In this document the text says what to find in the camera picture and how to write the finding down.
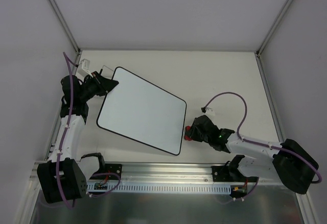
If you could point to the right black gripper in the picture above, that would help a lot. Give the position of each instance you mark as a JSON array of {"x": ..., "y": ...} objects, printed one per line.
[{"x": 198, "y": 128}]

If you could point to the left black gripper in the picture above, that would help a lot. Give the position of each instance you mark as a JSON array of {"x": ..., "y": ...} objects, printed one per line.
[{"x": 101, "y": 81}]

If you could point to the red whiteboard eraser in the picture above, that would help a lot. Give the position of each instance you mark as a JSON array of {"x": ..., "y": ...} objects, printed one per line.
[{"x": 188, "y": 133}]

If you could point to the white board with black frame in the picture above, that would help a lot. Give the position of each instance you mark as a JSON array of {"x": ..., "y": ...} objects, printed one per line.
[{"x": 142, "y": 111}]

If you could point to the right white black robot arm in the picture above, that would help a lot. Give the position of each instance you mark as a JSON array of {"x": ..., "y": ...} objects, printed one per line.
[{"x": 285, "y": 162}]

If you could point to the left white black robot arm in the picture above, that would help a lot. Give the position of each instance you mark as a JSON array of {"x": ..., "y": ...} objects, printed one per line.
[{"x": 63, "y": 177}]

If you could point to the wire whiteboard stand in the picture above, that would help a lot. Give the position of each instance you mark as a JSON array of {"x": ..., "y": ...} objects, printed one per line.
[{"x": 106, "y": 72}]

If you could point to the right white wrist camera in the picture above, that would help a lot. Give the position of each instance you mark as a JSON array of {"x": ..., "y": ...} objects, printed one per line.
[{"x": 209, "y": 111}]

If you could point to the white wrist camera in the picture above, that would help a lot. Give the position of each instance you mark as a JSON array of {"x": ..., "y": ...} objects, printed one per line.
[
  {"x": 209, "y": 111},
  {"x": 83, "y": 68}
]

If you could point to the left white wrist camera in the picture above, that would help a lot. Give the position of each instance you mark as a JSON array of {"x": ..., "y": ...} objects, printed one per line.
[{"x": 83, "y": 68}]

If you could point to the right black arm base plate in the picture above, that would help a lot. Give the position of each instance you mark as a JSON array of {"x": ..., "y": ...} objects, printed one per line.
[{"x": 228, "y": 173}]

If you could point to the aluminium mounting rail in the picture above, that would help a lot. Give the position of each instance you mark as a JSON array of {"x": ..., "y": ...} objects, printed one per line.
[{"x": 178, "y": 173}]

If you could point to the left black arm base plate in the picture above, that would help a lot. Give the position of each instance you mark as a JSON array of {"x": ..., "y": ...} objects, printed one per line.
[{"x": 115, "y": 169}]

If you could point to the left aluminium frame post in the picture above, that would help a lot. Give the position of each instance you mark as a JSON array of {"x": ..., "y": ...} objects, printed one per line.
[{"x": 54, "y": 6}]

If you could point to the aluminium frame post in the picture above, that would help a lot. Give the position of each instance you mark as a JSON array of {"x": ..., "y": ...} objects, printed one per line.
[
  {"x": 54, "y": 6},
  {"x": 277, "y": 21}
]

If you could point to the white slotted cable duct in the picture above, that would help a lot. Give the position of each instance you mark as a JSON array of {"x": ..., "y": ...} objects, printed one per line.
[{"x": 160, "y": 188}]

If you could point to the right aluminium frame post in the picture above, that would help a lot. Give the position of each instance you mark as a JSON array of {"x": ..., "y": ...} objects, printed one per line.
[{"x": 277, "y": 21}]

